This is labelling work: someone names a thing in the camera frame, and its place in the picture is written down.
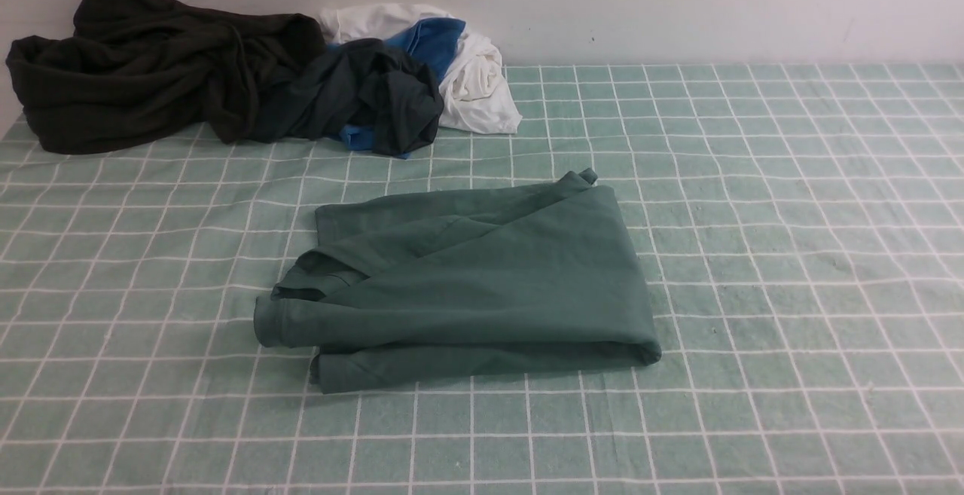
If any green long-sleeved shirt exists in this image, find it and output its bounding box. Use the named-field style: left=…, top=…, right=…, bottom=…
left=252, top=169, right=662, bottom=393

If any white crumpled garment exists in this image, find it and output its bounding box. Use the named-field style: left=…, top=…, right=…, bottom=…
left=318, top=3, right=521, bottom=135

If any dark teal crumpled garment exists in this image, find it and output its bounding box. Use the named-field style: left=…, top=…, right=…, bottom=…
left=247, top=38, right=444, bottom=157

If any blue crumpled garment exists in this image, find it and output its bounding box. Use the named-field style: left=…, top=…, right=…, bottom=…
left=326, top=17, right=465, bottom=159

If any green checkered tablecloth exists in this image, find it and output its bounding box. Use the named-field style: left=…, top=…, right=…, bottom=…
left=1, top=65, right=963, bottom=494

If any dark olive crumpled garment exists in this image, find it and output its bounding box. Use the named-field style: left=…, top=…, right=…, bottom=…
left=6, top=0, right=326, bottom=155

